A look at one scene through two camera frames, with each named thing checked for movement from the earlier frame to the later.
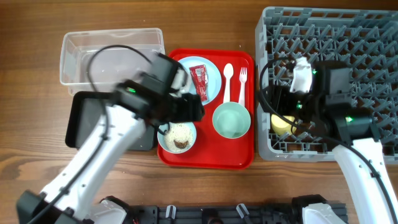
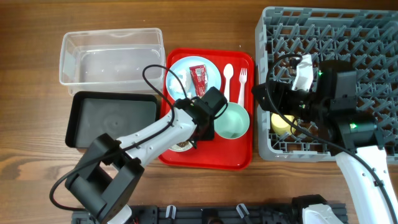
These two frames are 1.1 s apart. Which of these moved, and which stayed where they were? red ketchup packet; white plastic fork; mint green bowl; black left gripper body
Moved: black left gripper body
Stayed: red ketchup packet; white plastic fork; mint green bowl
